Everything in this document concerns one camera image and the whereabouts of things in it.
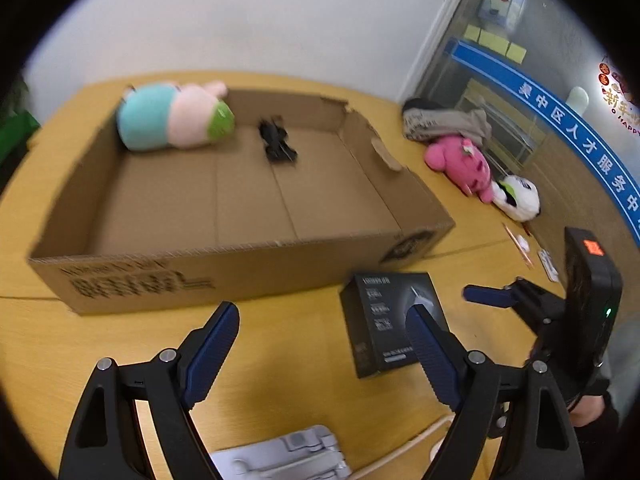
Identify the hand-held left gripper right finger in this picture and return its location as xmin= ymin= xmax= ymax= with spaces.
xmin=405 ymin=304 xmax=586 ymax=480

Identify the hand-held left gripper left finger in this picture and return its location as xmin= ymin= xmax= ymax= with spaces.
xmin=59 ymin=301 xmax=241 ymax=480

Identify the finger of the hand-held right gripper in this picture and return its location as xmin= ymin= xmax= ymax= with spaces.
xmin=463 ymin=277 xmax=567 ymax=334

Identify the black product box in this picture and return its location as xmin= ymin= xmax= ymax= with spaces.
xmin=340 ymin=272 xmax=451 ymax=380

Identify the brown cardboard box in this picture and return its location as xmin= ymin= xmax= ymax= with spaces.
xmin=27 ymin=82 xmax=456 ymax=317

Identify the small black toy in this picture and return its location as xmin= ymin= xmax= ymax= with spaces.
xmin=257 ymin=119 xmax=299 ymax=165

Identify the teal and pink plush pig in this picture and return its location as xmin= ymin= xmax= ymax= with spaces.
xmin=116 ymin=80 xmax=236 ymax=152

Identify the person's right hand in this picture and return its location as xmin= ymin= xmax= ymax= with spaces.
xmin=569 ymin=392 xmax=608 ymax=428

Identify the small white flat item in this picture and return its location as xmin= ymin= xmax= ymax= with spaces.
xmin=537 ymin=249 xmax=561 ymax=282

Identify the white and green plush toy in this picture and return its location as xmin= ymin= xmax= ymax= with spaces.
xmin=492 ymin=175 xmax=542 ymax=223

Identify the white folding stand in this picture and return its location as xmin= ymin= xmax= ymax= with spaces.
xmin=209 ymin=424 xmax=353 ymax=480

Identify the pink plush toy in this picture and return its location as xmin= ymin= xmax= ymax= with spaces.
xmin=424 ymin=135 xmax=496 ymax=204

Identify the grey patterned cloth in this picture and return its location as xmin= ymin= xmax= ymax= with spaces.
xmin=402 ymin=99 xmax=493 ymax=147

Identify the beige shelf rack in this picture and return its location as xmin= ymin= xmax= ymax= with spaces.
xmin=460 ymin=77 xmax=548 ymax=166

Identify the blue banner strip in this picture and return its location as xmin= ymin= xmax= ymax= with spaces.
xmin=445 ymin=37 xmax=640 ymax=241

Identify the white rounded object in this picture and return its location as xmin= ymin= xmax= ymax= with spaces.
xmin=565 ymin=86 xmax=591 ymax=117

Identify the red window decal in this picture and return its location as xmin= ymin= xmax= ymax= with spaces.
xmin=597 ymin=57 xmax=640 ymax=136

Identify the green flat object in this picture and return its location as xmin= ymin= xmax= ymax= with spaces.
xmin=0 ymin=110 xmax=40 ymax=153

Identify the white cable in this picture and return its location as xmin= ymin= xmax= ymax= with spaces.
xmin=350 ymin=412 xmax=457 ymax=480

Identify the grey door frame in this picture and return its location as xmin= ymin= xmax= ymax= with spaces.
xmin=397 ymin=0 xmax=493 ymax=106

